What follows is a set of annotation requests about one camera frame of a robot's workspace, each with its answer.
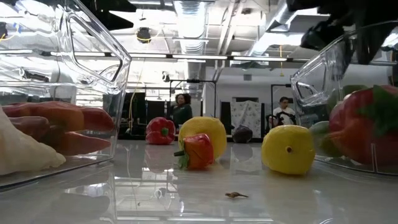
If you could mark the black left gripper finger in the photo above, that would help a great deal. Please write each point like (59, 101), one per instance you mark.
(112, 5)
(118, 22)

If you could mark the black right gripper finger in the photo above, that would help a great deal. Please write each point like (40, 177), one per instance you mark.
(370, 40)

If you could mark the green lime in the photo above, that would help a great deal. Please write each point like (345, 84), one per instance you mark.
(318, 129)
(331, 148)

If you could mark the red round fruit green calyx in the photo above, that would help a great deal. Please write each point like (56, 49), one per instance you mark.
(351, 133)

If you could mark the orange carrot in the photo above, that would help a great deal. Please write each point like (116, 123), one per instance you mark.
(62, 116)

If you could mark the red bell pepper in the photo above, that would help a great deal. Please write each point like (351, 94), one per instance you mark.
(157, 132)

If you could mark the dark red chili pepper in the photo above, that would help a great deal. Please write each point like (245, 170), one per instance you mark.
(84, 144)

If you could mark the dark purple onion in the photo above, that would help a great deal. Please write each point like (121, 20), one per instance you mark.
(242, 134)

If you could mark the yellow lemon front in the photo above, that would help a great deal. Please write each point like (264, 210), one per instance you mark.
(287, 161)

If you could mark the yellow lemon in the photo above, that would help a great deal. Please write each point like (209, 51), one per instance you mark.
(287, 161)
(205, 127)

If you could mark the red strawberry green leaves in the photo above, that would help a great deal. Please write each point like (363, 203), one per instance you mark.
(199, 152)

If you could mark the clear plastic bin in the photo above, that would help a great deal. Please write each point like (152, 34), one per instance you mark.
(121, 62)
(314, 93)

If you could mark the long ceiling light strip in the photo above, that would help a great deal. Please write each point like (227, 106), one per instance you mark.
(259, 58)
(199, 57)

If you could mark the person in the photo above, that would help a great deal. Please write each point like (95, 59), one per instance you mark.
(182, 115)
(284, 113)

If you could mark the floral patterned cloth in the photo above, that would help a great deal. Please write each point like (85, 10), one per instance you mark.
(245, 113)

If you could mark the small brown stem scrap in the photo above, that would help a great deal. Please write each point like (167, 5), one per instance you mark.
(234, 195)

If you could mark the black overhead camera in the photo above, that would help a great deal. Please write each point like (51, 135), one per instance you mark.
(143, 35)

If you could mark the silver ventilation duct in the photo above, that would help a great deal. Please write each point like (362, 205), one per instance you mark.
(189, 18)

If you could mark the black metal stand frame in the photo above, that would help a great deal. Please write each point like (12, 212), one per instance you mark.
(192, 81)
(271, 99)

